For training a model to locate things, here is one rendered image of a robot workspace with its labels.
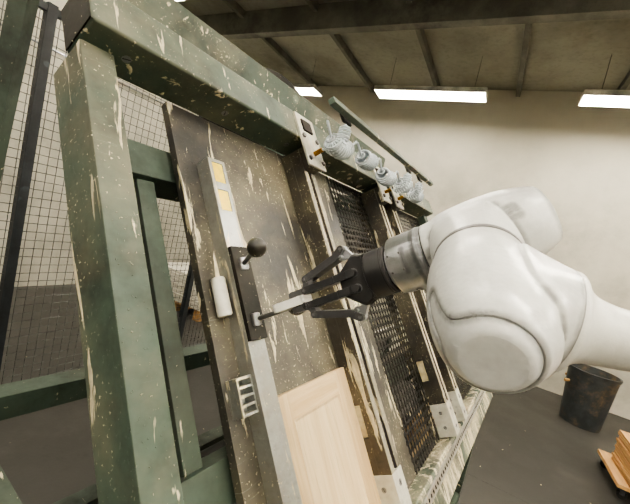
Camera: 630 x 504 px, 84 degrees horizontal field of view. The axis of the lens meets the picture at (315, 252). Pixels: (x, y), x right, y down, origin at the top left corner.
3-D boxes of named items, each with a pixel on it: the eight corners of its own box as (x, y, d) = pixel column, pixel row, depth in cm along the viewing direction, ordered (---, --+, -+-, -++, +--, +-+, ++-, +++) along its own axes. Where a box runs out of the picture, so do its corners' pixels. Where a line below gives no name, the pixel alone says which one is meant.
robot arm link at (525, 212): (418, 210, 53) (409, 245, 42) (530, 162, 46) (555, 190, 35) (447, 268, 56) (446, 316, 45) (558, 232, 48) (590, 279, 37)
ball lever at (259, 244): (235, 275, 73) (252, 254, 62) (231, 258, 74) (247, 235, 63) (252, 272, 75) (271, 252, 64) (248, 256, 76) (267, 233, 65)
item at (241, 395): (232, 420, 64) (243, 418, 63) (224, 381, 66) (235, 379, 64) (247, 413, 67) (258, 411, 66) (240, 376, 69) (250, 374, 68)
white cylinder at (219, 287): (207, 280, 71) (214, 319, 69) (216, 275, 69) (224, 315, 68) (218, 280, 73) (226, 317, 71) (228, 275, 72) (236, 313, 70)
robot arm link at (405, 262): (433, 285, 45) (392, 298, 48) (449, 284, 53) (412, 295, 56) (411, 221, 47) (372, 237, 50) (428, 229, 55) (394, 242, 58)
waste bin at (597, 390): (613, 442, 381) (630, 386, 376) (555, 420, 405) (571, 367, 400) (599, 422, 429) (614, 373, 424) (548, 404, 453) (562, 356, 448)
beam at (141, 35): (64, 54, 63) (91, 16, 58) (59, 10, 65) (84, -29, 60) (420, 219, 247) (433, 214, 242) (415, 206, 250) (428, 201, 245)
